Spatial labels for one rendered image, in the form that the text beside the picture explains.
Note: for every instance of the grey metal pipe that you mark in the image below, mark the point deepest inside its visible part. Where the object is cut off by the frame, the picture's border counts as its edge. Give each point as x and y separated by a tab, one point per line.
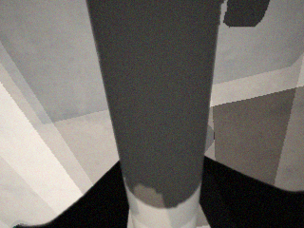
157	60

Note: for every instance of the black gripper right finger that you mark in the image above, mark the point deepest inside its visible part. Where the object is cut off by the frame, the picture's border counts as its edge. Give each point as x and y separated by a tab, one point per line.
230	199

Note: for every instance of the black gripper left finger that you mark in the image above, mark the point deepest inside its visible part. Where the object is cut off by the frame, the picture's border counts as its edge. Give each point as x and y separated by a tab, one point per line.
104	205

